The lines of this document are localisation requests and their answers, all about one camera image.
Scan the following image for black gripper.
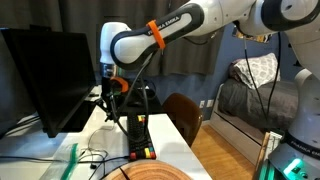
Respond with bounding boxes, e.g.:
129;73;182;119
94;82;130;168
96;76;123;123

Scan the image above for white desk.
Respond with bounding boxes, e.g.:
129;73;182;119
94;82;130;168
0;84;214;180

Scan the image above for black keyboard with coloured keys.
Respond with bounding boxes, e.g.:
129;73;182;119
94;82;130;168
126;114;157;162

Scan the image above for black mouse pad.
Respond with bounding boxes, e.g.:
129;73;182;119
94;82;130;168
106;87;164;118

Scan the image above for black monitor with rectangular base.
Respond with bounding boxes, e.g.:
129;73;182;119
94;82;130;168
1;28;98;138

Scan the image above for clear plastic bag green zip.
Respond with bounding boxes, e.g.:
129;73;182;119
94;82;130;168
39;143;82;180

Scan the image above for round wood slab with bark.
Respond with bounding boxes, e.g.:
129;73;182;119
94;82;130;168
99;159;194;180

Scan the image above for brown chair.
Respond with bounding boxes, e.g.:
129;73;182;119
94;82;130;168
161;92;204;148

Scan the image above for black monitor with round base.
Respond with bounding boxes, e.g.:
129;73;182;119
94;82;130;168
0;28;44;138

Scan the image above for grey curtain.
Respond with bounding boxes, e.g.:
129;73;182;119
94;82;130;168
59;0;231;77
0;0;62;34

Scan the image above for dark purple pillow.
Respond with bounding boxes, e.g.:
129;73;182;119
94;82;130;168
228;59;242;82

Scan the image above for bed with grey cover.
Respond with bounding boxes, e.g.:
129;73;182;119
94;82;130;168
209;78;303;165

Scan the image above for white patterned pillow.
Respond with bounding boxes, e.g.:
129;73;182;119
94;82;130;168
233;53;281;90

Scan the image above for wooden framed board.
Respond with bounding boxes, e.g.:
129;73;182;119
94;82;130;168
252;130;284;180

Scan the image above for basketball players poster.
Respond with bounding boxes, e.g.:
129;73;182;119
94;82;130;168
233;28;273;44

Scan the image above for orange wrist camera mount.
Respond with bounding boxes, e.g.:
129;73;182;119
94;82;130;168
109;77;130;94

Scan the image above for black wrist cable bundle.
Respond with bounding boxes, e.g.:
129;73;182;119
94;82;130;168
108;49;159;143

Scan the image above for black keyboard cable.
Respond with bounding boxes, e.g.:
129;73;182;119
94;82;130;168
0;154;130;165

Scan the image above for orange cable strap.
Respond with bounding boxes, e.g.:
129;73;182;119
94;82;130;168
145;19;167;51

